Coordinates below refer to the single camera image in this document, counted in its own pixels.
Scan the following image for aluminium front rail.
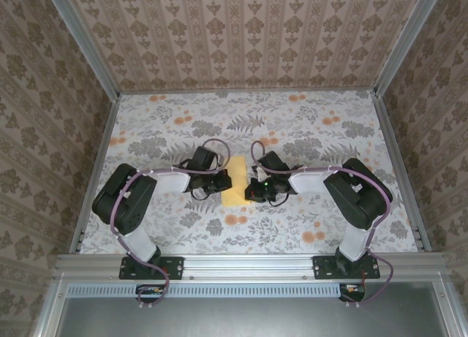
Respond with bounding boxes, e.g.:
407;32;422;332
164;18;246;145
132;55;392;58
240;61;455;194
54;252;450;281

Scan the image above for small black controller board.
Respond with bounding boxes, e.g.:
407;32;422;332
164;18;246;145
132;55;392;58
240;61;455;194
338;282;367;302
135;284;166;303

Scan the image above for floral patterned table cover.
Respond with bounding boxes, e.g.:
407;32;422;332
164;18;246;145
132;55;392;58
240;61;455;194
78;90;421;254

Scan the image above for yellow paper sheet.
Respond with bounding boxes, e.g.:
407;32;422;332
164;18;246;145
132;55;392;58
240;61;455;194
221;154;253;208

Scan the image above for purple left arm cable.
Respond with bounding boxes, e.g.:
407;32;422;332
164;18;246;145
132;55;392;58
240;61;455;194
109;137;232;311

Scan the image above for aluminium side rail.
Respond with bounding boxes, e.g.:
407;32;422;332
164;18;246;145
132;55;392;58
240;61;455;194
372;91;432;252
69;94;121;254

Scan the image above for steel sheet panel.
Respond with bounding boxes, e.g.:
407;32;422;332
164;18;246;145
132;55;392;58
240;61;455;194
54;296;453;337

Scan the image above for slotted grey cable duct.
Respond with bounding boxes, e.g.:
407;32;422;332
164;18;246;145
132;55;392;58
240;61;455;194
67;282;369;298

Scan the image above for aluminium frame post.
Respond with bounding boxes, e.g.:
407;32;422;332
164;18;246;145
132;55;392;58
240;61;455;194
372;0;445;96
42;0;121;100
437;280;461;337
32;278;70;337

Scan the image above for aluminium back rail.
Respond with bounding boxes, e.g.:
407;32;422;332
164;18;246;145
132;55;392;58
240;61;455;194
118;88;377;96

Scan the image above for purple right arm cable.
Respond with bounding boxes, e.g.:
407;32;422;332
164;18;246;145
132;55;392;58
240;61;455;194
250;141;395;308

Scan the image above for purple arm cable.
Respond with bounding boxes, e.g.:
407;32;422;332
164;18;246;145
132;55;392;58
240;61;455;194
250;141;395;308
109;137;232;311

